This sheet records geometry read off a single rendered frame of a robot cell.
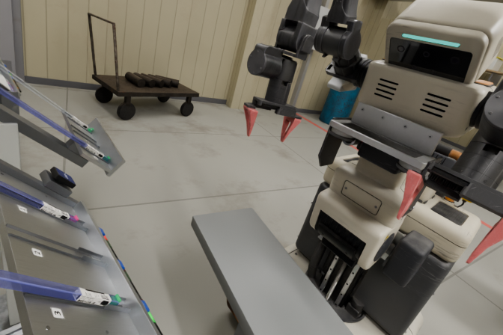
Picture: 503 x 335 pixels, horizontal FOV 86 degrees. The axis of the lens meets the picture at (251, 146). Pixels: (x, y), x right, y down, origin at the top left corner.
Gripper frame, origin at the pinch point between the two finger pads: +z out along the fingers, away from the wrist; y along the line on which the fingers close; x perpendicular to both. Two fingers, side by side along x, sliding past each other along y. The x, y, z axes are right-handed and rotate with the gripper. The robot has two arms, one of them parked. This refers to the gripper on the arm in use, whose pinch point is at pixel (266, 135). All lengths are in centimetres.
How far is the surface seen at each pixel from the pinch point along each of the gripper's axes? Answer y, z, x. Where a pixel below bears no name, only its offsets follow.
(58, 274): -37, 19, -27
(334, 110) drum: 284, 19, 383
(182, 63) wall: -6, 0, 365
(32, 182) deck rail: -49, 17, -4
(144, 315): -24.6, 26.8, -28.2
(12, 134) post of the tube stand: -63, 17, 21
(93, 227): -36.6, 24.6, -7.9
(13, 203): -47, 15, -16
